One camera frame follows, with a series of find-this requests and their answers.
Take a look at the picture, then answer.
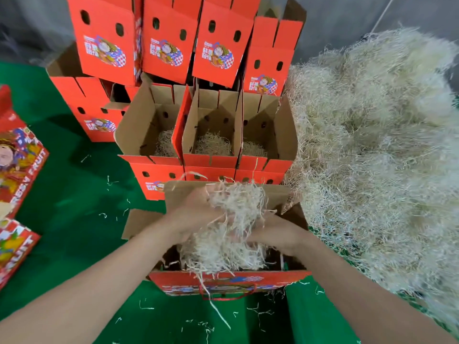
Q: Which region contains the person's left hand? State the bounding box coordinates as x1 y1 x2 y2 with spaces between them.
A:
164 184 229 241

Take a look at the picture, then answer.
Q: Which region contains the person's right hand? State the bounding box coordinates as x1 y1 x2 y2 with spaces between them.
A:
247 211 317 258

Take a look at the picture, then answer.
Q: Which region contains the small straw filler clump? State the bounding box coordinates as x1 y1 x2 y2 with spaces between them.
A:
194 132 234 158
242 141 268 158
153 130 179 158
176 179 285 278

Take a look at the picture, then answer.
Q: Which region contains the red cardboard box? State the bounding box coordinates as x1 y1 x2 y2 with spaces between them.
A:
46 43 142 144
242 0 308 97
141 0 205 86
65 0 143 88
191 0 265 89
235 91 300 186
120 180 314 302
114 82 194 203
181 87 244 184

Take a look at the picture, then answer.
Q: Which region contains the pile of wood wool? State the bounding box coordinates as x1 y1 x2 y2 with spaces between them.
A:
283 26 459 330

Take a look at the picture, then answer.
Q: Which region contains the group of red boxes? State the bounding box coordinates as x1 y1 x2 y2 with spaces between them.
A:
0 84 50 292

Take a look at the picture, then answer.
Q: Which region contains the person's left forearm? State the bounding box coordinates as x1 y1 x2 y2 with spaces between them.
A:
0 218 180 344

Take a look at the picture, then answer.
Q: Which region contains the person's right forearm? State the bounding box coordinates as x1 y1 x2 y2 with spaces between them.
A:
297 236 456 344

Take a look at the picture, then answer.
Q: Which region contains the white pole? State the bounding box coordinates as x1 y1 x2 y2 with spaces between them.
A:
369 0 397 34

